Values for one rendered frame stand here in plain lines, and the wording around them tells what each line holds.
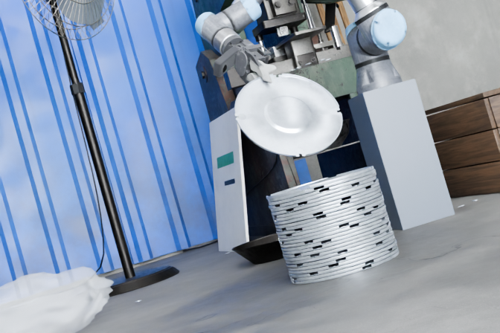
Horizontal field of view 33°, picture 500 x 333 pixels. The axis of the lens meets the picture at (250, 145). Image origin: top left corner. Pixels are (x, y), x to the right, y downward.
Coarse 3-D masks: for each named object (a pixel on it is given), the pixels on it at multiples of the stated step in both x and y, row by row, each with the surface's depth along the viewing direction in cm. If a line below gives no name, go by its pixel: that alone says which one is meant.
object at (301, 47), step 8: (296, 32) 323; (304, 32) 324; (312, 32) 328; (288, 40) 331; (296, 40) 335; (304, 40) 336; (288, 48) 338; (296, 48) 335; (304, 48) 336; (312, 48) 337; (288, 56) 340; (296, 56) 335; (304, 56) 335; (312, 56) 336; (296, 64) 335; (304, 64) 335; (312, 64) 336
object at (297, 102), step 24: (240, 96) 225; (264, 96) 226; (288, 96) 227; (312, 96) 228; (240, 120) 219; (264, 120) 220; (288, 120) 221; (312, 120) 223; (336, 120) 224; (264, 144) 215; (288, 144) 216; (312, 144) 217
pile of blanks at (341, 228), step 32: (320, 192) 207; (352, 192) 205; (288, 224) 209; (320, 224) 204; (352, 224) 205; (384, 224) 216; (288, 256) 212; (320, 256) 205; (352, 256) 204; (384, 256) 206
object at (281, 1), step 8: (264, 0) 344; (272, 0) 341; (280, 0) 342; (288, 0) 343; (296, 0) 348; (264, 8) 344; (272, 8) 342; (280, 8) 342; (288, 8) 343; (296, 8) 344; (264, 16) 346; (272, 16) 344; (280, 16) 345
